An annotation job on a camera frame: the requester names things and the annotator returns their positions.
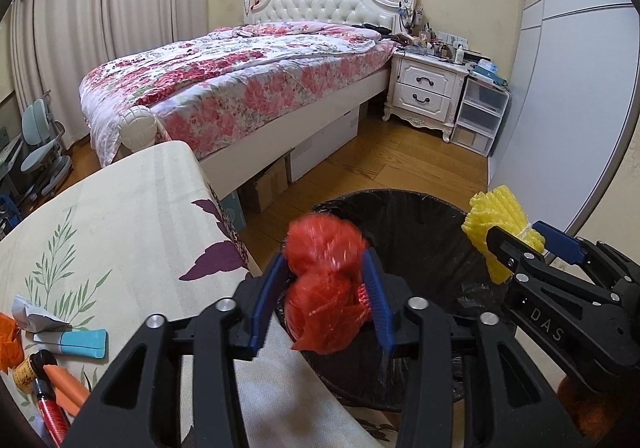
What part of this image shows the grey study desk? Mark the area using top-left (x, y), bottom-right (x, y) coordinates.
top-left (0, 128), bottom-right (25, 219)

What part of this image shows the small brown bottle yellow label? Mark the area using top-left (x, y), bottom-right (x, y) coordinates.
top-left (12, 349), bottom-right (60, 396)

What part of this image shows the brown cardboard box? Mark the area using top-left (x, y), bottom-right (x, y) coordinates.
top-left (240, 155), bottom-right (293, 214)

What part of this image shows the black trash bin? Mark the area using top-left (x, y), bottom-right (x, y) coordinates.
top-left (272, 188), bottom-right (526, 414)

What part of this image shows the teal tube white cap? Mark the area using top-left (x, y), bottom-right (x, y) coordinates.
top-left (32, 328), bottom-right (108, 360)

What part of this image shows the bed with floral quilt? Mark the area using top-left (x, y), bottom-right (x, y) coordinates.
top-left (80, 0), bottom-right (426, 199)

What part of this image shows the white wardrobe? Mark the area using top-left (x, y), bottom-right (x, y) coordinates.
top-left (487, 0), bottom-right (640, 239)

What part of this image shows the pale blue box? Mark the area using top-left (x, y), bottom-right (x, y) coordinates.
top-left (220, 193), bottom-right (248, 231)

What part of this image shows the pile of nightstand items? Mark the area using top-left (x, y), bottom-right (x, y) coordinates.
top-left (400, 3), bottom-right (508, 84)

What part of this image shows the red tube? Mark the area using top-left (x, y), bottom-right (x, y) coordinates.
top-left (32, 378), bottom-right (68, 446)

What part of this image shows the orange wrapper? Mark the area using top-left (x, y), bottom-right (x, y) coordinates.
top-left (0, 313), bottom-right (23, 374)

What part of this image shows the clear plastic drawer unit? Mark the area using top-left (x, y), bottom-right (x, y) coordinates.
top-left (450, 75), bottom-right (511, 159)

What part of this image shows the white storage box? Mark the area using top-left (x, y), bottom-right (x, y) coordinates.
top-left (290, 105), bottom-right (361, 184)

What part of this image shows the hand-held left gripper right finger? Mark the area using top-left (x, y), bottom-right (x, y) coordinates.
top-left (360, 248), bottom-right (586, 448)

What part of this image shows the white nightstand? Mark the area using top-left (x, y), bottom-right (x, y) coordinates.
top-left (382, 50), bottom-right (471, 144)

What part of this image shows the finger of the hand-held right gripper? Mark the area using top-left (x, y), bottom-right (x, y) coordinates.
top-left (486, 225), bottom-right (632, 309)
top-left (531, 220), bottom-right (640, 290)

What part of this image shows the light blue desk chair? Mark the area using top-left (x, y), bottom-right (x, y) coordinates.
top-left (20, 98), bottom-right (73, 196)

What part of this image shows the orange tube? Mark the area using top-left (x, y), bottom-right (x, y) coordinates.
top-left (44, 363), bottom-right (91, 419)

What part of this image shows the white grey wrapper packet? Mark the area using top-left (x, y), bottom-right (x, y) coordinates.
top-left (11, 295), bottom-right (72, 333)

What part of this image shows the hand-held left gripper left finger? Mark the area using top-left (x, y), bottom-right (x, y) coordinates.
top-left (60, 250), bottom-right (291, 448)

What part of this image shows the yellow foam net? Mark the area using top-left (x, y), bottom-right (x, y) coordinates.
top-left (461, 185), bottom-right (546, 285)

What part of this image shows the red mesh bag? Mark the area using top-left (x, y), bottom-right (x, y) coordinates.
top-left (282, 213), bottom-right (373, 354)

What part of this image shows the pink floral quilt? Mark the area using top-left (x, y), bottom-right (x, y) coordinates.
top-left (80, 20), bottom-right (398, 169)

